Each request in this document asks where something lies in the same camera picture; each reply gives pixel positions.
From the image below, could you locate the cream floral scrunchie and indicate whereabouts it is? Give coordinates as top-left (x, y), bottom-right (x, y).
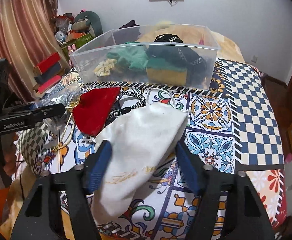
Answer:
top-left (93, 59), bottom-right (117, 77)

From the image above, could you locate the green cardboard box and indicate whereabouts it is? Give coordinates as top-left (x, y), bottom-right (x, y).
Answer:
top-left (61, 33), bottom-right (93, 58)

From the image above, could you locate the white drawstring pouch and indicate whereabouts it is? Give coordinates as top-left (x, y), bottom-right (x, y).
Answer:
top-left (92, 102), bottom-right (188, 225)

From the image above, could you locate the dark purple garment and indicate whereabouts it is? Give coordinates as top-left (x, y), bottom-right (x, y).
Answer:
top-left (120, 20), bottom-right (138, 29)

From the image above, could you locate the beige fleece blanket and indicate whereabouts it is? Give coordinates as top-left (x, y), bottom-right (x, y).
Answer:
top-left (137, 22), bottom-right (245, 63)

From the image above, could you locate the green knit sock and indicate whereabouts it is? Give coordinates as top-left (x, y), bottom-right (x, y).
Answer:
top-left (106, 44), bottom-right (149, 72)

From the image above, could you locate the patterned patchwork bed cover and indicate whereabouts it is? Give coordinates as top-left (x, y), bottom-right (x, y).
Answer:
top-left (16, 58), bottom-right (288, 240)

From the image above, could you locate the red book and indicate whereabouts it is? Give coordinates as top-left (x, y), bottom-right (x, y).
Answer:
top-left (33, 75), bottom-right (61, 94)

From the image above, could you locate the pink rabbit toy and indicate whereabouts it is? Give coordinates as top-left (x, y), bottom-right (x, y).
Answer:
top-left (67, 44), bottom-right (76, 55)

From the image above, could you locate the striped pink curtain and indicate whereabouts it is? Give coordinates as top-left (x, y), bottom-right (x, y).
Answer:
top-left (0, 0), bottom-right (69, 101)

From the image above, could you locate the red box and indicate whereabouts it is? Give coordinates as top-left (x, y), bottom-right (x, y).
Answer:
top-left (33, 52), bottom-right (60, 76)

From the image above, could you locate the red velvet pouch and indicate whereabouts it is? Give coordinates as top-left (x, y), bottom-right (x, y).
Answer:
top-left (72, 87), bottom-right (121, 137)

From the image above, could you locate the yellow green sponge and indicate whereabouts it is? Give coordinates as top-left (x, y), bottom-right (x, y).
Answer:
top-left (146, 57), bottom-right (187, 86)

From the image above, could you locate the clear plastic storage bin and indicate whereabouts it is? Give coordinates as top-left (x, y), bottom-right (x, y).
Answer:
top-left (70, 24), bottom-right (220, 90)

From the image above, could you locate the left hand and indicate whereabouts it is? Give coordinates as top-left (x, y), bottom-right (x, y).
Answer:
top-left (3, 133), bottom-right (19, 177)

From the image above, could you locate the black patterned knit garment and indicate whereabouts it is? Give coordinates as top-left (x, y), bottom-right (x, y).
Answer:
top-left (146, 34), bottom-right (207, 86)

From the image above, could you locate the grey green plush toy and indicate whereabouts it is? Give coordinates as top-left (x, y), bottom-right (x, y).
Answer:
top-left (72, 11), bottom-right (103, 38)

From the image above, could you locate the black white braided cord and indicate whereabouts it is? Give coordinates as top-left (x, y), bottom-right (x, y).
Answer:
top-left (106, 90), bottom-right (147, 126)

